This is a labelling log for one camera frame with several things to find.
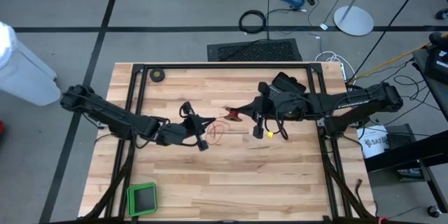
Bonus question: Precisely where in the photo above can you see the black diagonal beam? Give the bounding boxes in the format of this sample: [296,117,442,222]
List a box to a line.
[363,129,448,173]

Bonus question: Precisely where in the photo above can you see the yellow floor cable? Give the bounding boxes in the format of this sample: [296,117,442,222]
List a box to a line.
[355,33,448,80]

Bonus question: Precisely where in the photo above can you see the black tape roll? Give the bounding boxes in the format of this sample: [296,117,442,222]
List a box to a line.
[149,67,166,83]

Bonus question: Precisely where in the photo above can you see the thin red wire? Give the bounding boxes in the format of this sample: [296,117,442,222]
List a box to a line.
[204,113,232,147]

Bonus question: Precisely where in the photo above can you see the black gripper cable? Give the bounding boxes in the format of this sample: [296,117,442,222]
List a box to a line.
[178,101,193,119]
[264,106,290,141]

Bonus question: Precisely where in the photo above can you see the green-framed black tray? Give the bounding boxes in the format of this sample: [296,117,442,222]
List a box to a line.
[126,181,158,218]

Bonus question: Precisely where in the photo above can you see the black aluminium table frame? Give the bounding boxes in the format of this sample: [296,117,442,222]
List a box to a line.
[78,62,377,224]

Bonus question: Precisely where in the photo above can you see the brown strap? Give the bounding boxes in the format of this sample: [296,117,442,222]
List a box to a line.
[353,178,365,206]

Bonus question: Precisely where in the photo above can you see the thin black diagonal pole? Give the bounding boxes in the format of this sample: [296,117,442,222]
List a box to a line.
[346,0,431,84]

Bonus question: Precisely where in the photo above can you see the grey work table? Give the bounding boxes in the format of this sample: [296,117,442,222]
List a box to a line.
[412,47,448,122]

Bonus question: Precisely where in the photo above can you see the dark grey box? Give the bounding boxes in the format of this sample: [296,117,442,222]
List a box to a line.
[386,123,418,151]

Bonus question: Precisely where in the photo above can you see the black device with label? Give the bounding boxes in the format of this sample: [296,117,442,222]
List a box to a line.
[424,31,448,85]

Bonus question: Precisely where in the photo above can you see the black slab-shaped device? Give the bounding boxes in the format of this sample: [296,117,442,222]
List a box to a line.
[272,71,307,95]

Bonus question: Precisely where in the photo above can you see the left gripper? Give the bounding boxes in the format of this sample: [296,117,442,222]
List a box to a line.
[155,100,217,153]

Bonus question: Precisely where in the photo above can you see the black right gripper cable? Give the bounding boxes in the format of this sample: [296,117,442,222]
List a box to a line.
[264,106,290,141]

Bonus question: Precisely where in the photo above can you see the coiled black cable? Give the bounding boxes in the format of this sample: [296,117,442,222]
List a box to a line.
[238,9,268,35]

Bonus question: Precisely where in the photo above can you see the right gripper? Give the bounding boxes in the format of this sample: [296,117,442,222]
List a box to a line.
[234,80,313,140]

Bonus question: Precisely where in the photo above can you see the black perforated floor mat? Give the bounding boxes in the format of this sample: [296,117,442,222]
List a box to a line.
[206,38,304,62]

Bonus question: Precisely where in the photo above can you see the white cable bundle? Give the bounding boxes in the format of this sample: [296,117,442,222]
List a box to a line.
[314,50,355,78]

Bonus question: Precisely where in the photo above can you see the white plastic bin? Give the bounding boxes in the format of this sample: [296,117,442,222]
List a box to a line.
[0,20,62,107]

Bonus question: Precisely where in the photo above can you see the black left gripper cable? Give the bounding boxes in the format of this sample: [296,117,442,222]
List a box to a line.
[178,101,193,119]

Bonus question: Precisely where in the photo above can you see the silver round-base stand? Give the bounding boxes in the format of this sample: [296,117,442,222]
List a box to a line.
[332,0,375,37]

